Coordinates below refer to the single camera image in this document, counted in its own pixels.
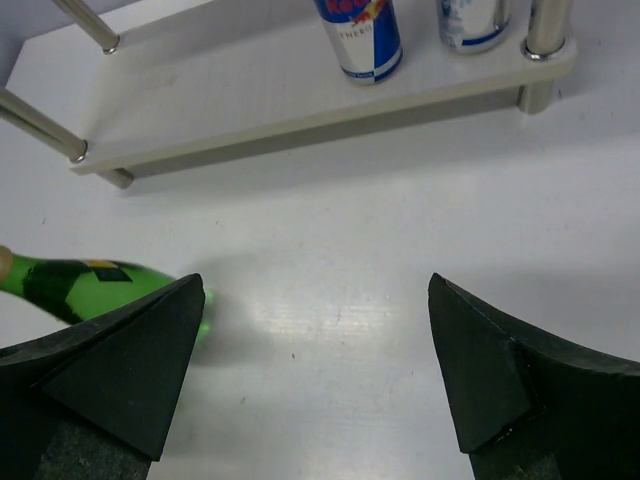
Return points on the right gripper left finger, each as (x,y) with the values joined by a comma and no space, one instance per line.
(96,400)

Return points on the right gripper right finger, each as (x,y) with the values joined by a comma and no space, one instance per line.
(528,404)

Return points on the green glass bottle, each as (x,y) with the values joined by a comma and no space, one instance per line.
(76,290)

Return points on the silver energy can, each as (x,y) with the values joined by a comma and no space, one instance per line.
(472,26)
(365,37)

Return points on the white two-tier shelf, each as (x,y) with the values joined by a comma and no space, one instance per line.
(161,86)

